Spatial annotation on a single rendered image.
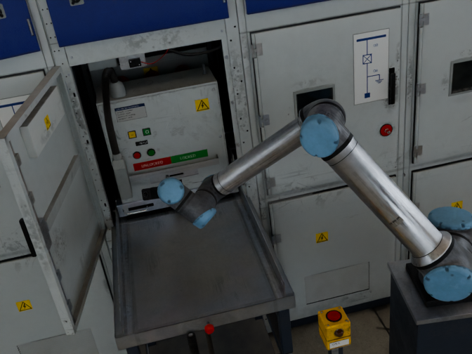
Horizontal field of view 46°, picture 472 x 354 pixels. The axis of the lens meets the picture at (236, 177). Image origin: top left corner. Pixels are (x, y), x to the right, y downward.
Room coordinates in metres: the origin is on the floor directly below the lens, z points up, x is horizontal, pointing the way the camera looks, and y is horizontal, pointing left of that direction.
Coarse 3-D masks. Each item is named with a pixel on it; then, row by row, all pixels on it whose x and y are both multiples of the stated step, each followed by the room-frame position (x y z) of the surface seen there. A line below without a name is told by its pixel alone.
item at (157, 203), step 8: (120, 200) 2.11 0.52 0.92; (136, 200) 2.10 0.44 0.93; (152, 200) 2.09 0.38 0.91; (160, 200) 2.10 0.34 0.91; (120, 208) 2.07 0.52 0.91; (128, 208) 2.08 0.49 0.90; (136, 208) 2.08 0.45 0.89; (144, 208) 2.09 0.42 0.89; (152, 208) 2.09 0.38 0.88; (160, 208) 2.10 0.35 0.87; (120, 216) 2.07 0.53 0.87
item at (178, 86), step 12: (180, 72) 2.34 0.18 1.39; (192, 72) 2.31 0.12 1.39; (132, 84) 2.27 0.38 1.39; (144, 84) 2.25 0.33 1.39; (156, 84) 2.23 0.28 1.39; (168, 84) 2.21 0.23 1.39; (180, 84) 2.19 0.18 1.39; (192, 84) 2.17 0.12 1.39; (204, 84) 2.15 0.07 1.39; (96, 96) 2.18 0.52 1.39; (132, 96) 2.11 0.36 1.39
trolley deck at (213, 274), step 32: (128, 224) 2.04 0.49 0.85; (160, 224) 2.00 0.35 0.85; (224, 224) 1.93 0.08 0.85; (160, 256) 1.77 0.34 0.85; (192, 256) 1.74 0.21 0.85; (224, 256) 1.72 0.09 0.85; (256, 256) 1.69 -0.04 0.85; (160, 288) 1.58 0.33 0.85; (192, 288) 1.56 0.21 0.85; (224, 288) 1.53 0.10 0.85; (256, 288) 1.51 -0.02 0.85; (288, 288) 1.49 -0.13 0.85; (160, 320) 1.42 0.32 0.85; (192, 320) 1.40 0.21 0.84; (224, 320) 1.41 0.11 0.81
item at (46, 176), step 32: (32, 96) 1.73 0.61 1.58; (64, 96) 2.03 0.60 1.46; (32, 128) 1.61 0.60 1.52; (64, 128) 1.96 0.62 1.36; (32, 160) 1.60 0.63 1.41; (64, 160) 1.86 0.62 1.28; (32, 192) 1.53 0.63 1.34; (64, 192) 1.72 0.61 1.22; (96, 192) 2.03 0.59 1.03; (32, 224) 1.41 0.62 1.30; (64, 224) 1.68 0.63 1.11; (96, 224) 2.00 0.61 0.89; (32, 256) 1.45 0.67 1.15; (64, 256) 1.59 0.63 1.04; (96, 256) 1.81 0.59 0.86; (64, 288) 1.51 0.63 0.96; (64, 320) 1.41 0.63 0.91
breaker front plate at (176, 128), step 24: (144, 96) 2.11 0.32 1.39; (168, 96) 2.13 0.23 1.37; (192, 96) 2.14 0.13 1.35; (216, 96) 2.16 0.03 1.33; (144, 120) 2.11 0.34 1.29; (168, 120) 2.12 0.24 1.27; (192, 120) 2.14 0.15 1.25; (216, 120) 2.15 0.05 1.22; (120, 144) 2.09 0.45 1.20; (168, 144) 2.12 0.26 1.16; (192, 144) 2.14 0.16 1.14; (216, 144) 2.15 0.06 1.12; (216, 168) 2.15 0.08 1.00
